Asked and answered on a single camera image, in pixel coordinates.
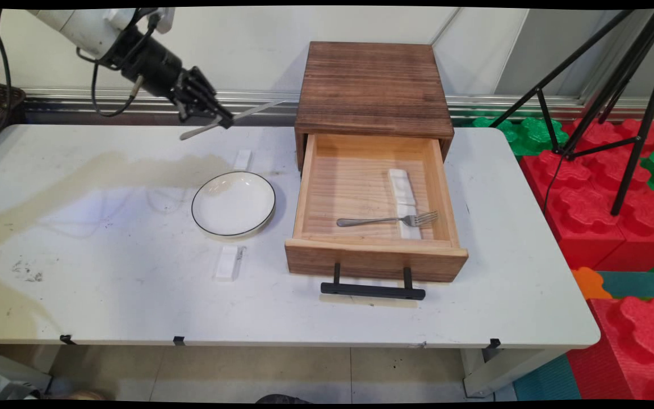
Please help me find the orange foam piece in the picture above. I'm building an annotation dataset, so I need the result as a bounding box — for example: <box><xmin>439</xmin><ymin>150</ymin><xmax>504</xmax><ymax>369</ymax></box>
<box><xmin>571</xmin><ymin>267</ymin><xmax>613</xmax><ymax>301</ymax></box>

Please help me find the dark wooden cabinet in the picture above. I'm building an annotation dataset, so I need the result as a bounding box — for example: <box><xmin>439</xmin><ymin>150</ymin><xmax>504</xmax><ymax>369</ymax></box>
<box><xmin>295</xmin><ymin>41</ymin><xmax>455</xmax><ymax>171</ymax></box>

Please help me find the black drawer handle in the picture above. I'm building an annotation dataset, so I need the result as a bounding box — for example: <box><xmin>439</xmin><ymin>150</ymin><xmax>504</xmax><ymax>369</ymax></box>
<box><xmin>320</xmin><ymin>262</ymin><xmax>426</xmax><ymax>301</ymax></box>

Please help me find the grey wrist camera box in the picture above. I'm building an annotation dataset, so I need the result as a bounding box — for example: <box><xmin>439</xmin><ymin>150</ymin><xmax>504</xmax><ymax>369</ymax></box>
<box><xmin>144</xmin><ymin>8</ymin><xmax>176</xmax><ymax>34</ymax></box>

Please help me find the large red foam block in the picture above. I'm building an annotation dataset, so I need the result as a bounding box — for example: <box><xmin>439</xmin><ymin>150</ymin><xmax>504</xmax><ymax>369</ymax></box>
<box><xmin>519</xmin><ymin>118</ymin><xmax>654</xmax><ymax>272</ymax></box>

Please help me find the white plate with black rim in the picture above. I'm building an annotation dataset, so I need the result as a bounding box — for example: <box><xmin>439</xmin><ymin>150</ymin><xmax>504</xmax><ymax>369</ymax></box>
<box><xmin>191</xmin><ymin>171</ymin><xmax>276</xmax><ymax>237</ymax></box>

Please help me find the black tripod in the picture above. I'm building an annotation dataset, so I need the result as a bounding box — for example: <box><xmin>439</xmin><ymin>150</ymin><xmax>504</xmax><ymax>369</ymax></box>
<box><xmin>489</xmin><ymin>9</ymin><xmax>654</xmax><ymax>216</ymax></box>

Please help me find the silver table knife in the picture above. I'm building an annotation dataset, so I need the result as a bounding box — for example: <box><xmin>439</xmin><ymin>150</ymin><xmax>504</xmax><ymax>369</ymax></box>
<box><xmin>179</xmin><ymin>100</ymin><xmax>287</xmax><ymax>141</ymax></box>

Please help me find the silver fork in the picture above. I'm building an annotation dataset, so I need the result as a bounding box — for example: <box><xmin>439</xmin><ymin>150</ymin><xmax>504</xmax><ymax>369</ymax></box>
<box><xmin>336</xmin><ymin>211</ymin><xmax>438</xmax><ymax>228</ymax></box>

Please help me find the white table leg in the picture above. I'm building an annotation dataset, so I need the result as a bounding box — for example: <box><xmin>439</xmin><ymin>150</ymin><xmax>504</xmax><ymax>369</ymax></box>
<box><xmin>460</xmin><ymin>347</ymin><xmax>566</xmax><ymax>398</ymax></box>

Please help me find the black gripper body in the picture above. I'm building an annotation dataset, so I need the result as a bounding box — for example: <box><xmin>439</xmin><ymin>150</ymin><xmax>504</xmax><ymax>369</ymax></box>
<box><xmin>103</xmin><ymin>27</ymin><xmax>194</xmax><ymax>110</ymax></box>

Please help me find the light wooden drawer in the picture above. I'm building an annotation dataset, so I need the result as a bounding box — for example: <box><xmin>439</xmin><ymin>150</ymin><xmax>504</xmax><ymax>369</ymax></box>
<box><xmin>284</xmin><ymin>133</ymin><xmax>469</xmax><ymax>283</ymax></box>

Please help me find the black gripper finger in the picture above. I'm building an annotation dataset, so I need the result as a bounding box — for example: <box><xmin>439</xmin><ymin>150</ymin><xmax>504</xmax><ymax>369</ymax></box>
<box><xmin>176</xmin><ymin>90</ymin><xmax>232</xmax><ymax>130</ymax></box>
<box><xmin>190</xmin><ymin>66</ymin><xmax>234</xmax><ymax>123</ymax></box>

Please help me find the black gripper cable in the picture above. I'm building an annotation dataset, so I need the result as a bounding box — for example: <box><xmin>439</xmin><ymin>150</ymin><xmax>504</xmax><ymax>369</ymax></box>
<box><xmin>76</xmin><ymin>47</ymin><xmax>145</xmax><ymax>118</ymax></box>

